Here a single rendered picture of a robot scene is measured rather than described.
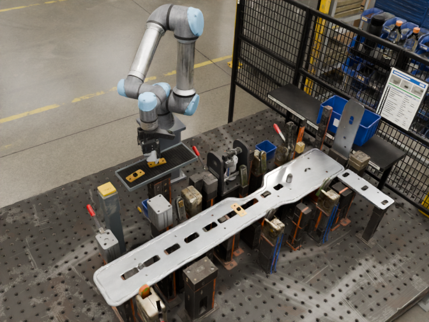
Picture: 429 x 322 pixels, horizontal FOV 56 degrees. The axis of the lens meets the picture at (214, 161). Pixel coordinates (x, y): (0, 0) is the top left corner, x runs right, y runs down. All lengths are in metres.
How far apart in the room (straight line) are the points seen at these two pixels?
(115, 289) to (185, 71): 1.04
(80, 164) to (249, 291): 2.19
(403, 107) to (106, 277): 1.70
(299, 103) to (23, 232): 1.77
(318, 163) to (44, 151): 2.57
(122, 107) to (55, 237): 2.34
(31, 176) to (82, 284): 1.82
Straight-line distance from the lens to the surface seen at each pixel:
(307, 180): 2.14
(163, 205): 1.80
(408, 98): 2.36
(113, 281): 1.73
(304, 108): 2.61
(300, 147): 2.24
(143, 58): 1.86
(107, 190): 1.82
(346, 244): 2.32
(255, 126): 2.94
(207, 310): 1.94
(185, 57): 1.98
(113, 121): 4.19
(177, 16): 1.92
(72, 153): 3.89
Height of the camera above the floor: 2.44
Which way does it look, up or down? 42 degrees down
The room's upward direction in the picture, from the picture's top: 3 degrees clockwise
